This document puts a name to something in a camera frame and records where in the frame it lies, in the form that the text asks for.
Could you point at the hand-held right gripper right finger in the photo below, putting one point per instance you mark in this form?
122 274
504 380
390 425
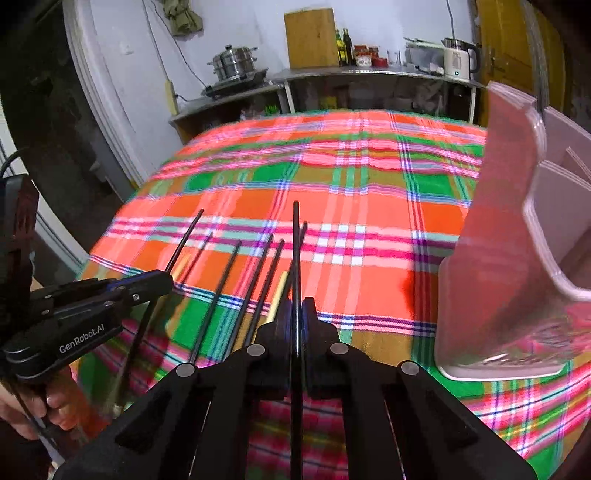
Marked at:
316 360

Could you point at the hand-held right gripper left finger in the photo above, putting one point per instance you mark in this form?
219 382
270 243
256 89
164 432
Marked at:
277 350

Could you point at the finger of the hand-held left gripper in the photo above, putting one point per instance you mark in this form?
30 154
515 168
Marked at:
147 286

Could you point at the black chopstick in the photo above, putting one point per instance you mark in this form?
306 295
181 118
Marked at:
265 286
302 235
251 286
201 251
296 254
217 300
189 233

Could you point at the pink utensil holder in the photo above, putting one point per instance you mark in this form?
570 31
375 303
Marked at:
498 230

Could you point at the person's left hand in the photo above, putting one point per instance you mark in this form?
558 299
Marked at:
27 415

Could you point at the plaid tablecloth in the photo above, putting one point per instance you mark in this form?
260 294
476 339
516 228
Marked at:
369 207

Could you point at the low steel shelf table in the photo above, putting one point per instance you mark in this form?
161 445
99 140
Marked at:
207 106

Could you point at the yellowed power strip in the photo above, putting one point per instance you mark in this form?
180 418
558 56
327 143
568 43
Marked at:
171 98

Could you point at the black induction cooker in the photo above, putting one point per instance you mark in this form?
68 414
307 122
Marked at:
235 85

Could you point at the steel steamer pot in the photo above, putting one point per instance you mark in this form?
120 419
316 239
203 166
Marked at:
233 62

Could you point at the green knotted curtain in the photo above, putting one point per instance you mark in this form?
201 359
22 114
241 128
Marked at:
184 16

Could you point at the tall steel shelf table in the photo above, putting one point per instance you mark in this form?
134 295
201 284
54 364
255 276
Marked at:
369 72

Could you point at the wooden cutting board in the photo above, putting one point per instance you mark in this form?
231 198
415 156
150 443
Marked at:
311 39

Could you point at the yellow oil bottle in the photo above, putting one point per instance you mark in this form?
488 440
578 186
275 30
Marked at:
339 50

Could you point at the small red can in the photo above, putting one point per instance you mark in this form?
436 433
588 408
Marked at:
380 62

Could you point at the red lidded jar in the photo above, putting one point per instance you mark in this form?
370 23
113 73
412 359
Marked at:
363 56

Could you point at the dark oil bottle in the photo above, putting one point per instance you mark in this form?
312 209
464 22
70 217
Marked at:
348 48

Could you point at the clear drinking glass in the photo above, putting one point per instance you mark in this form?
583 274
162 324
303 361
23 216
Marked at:
394 57

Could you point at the white plastic container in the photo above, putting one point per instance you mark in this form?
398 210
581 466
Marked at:
425 57

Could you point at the white electric kettle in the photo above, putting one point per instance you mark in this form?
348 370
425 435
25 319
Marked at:
457 62

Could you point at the wooden door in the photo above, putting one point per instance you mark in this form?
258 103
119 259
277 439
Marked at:
508 41

